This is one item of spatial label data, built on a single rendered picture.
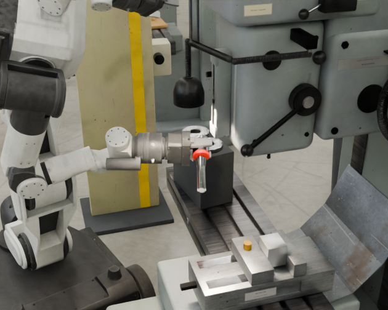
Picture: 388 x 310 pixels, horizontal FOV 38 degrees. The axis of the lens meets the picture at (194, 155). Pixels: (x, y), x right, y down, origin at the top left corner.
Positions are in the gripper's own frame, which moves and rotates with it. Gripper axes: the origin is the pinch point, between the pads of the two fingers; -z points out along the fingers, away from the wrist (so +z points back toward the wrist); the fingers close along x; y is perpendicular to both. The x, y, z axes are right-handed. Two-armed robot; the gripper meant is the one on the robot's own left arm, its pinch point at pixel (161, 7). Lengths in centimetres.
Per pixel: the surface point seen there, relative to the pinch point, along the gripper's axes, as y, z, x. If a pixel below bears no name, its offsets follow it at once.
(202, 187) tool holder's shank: -64, 9, 27
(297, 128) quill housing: -54, 6, 58
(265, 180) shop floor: -33, -174, -118
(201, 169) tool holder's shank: -59, 8, 25
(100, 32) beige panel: 34, -35, -99
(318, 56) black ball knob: -41, 11, 70
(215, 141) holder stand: -46.4, -12.2, 9.8
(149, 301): -95, 4, -6
